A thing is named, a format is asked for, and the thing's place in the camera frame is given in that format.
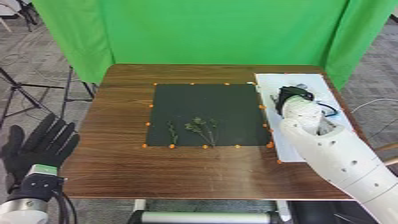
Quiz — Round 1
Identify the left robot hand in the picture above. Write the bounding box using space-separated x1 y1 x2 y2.
0 113 81 188

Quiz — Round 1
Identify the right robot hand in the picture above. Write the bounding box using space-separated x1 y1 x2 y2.
273 85 316 111

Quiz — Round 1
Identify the white sheet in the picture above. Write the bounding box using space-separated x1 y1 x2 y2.
252 73 348 164

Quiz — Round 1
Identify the dark mat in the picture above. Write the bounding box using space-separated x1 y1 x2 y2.
142 83 273 148

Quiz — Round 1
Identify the green sprig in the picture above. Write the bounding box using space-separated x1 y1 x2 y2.
183 116 216 148
165 120 181 147
206 118 220 148

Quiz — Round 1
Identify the black tripod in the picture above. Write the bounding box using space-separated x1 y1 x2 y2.
0 66 67 130

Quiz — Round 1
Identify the black stand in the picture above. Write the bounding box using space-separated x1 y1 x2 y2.
58 65 97 118

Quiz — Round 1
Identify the pale grey bar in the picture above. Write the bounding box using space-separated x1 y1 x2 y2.
126 209 293 224

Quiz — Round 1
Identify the black cable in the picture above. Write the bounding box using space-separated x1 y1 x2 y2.
314 101 342 118

